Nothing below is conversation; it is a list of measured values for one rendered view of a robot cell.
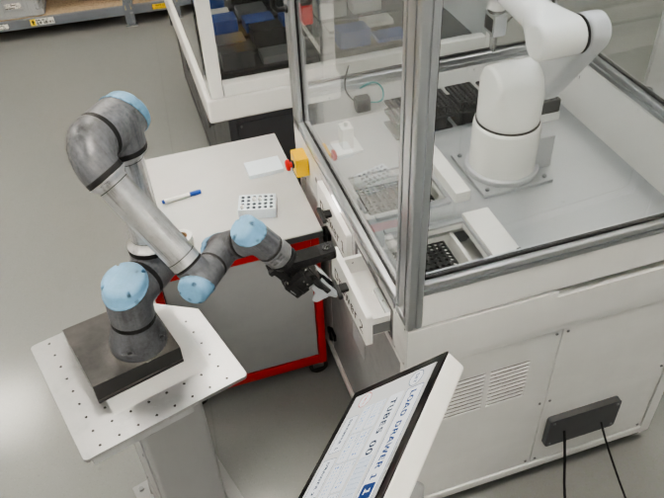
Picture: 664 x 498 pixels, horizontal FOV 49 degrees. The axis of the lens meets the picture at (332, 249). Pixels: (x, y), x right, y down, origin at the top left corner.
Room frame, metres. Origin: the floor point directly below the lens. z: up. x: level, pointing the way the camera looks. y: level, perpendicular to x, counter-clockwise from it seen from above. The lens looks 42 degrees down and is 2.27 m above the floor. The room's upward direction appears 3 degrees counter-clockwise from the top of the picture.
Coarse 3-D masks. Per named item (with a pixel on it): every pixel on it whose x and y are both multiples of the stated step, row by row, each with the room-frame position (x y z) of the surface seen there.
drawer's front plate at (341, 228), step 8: (320, 184) 1.82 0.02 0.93; (320, 192) 1.80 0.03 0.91; (328, 192) 1.77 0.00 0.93; (328, 200) 1.73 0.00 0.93; (328, 208) 1.72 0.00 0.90; (336, 208) 1.69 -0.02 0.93; (336, 216) 1.65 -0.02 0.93; (328, 224) 1.73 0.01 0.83; (336, 224) 1.65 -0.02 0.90; (344, 224) 1.61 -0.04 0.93; (336, 232) 1.65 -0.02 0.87; (344, 232) 1.58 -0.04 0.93; (336, 240) 1.66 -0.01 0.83; (344, 240) 1.58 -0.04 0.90; (344, 248) 1.58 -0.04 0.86; (352, 248) 1.57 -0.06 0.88; (344, 256) 1.58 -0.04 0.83
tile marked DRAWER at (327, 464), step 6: (324, 462) 0.80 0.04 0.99; (330, 462) 0.78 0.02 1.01; (324, 468) 0.78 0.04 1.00; (330, 468) 0.77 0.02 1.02; (318, 474) 0.77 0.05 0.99; (324, 474) 0.76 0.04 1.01; (318, 480) 0.75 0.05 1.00; (324, 480) 0.74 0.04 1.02; (312, 486) 0.75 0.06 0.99; (318, 486) 0.73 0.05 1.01; (312, 492) 0.73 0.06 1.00; (318, 492) 0.72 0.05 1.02
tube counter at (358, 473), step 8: (376, 440) 0.76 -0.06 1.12; (368, 448) 0.75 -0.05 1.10; (368, 456) 0.73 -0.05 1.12; (360, 464) 0.72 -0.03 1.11; (368, 464) 0.70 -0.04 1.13; (360, 472) 0.70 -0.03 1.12; (352, 480) 0.69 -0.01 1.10; (360, 480) 0.67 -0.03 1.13; (352, 488) 0.67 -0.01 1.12; (344, 496) 0.66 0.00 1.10; (352, 496) 0.65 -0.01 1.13
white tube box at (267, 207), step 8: (240, 200) 1.93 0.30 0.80; (248, 200) 1.93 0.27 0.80; (256, 200) 1.92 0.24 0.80; (264, 200) 1.93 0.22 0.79; (272, 200) 1.93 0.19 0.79; (240, 208) 1.88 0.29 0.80; (248, 208) 1.88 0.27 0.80; (256, 208) 1.87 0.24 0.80; (264, 208) 1.87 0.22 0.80; (272, 208) 1.87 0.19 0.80; (256, 216) 1.87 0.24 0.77; (264, 216) 1.87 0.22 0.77; (272, 216) 1.87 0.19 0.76
